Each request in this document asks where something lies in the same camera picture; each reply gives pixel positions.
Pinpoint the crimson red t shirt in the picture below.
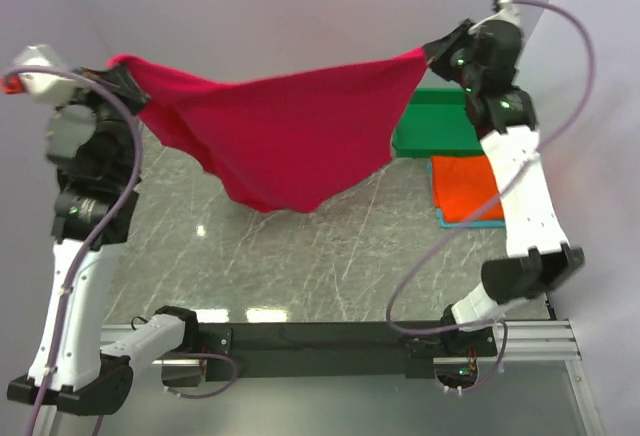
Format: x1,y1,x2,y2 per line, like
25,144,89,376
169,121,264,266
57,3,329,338
110,48,427,213

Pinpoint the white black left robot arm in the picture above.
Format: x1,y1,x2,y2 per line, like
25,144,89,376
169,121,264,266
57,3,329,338
3,58,200,416

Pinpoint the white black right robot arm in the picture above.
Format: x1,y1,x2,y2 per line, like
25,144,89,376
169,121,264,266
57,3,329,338
387,16,585,340

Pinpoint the green plastic bin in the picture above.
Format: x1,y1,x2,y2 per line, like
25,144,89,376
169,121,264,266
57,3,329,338
392,88,483,158

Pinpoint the folded orange t shirt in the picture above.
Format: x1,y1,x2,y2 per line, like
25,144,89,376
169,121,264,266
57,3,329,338
431,156,497,223

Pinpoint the folded light blue t shirt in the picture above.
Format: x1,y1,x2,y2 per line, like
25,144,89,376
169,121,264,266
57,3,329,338
426,159,506,229

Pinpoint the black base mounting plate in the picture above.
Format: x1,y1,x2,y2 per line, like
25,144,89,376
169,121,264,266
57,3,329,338
200,320,504,379

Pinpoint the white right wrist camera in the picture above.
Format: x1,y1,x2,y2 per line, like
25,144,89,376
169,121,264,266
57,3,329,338
468,0,521,35

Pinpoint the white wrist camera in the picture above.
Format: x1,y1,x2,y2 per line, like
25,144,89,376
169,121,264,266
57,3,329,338
468,0,521,35
1,44,76,106

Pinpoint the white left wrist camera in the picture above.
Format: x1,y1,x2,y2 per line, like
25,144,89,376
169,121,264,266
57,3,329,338
1,44,76,106

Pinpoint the aluminium front rail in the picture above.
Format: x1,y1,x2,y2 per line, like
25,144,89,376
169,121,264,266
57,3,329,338
100,320,582,365

